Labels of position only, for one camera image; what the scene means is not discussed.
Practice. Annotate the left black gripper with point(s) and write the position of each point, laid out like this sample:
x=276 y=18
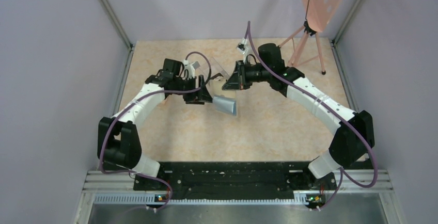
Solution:
x=203 y=95

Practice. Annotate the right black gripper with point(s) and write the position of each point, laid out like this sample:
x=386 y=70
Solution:
x=234 y=82

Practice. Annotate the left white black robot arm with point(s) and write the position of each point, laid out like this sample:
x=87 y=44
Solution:
x=118 y=138

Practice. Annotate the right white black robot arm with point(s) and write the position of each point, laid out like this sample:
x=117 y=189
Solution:
x=353 y=132

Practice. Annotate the clear plastic card box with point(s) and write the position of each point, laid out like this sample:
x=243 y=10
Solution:
x=215 y=68

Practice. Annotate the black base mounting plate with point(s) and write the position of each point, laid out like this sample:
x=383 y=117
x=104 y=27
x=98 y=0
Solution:
x=235 y=180

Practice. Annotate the pink tripod music stand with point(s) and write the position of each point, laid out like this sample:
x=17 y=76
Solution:
x=318 y=14

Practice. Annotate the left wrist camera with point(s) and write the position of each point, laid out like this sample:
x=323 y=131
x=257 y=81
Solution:
x=189 y=69

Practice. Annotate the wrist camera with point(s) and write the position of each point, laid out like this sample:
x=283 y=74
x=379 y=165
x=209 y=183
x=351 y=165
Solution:
x=189 y=69
x=243 y=48

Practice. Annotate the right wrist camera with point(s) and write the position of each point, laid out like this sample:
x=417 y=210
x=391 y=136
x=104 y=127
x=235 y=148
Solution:
x=243 y=48

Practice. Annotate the aluminium frame rail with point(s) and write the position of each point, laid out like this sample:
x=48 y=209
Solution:
x=119 y=189

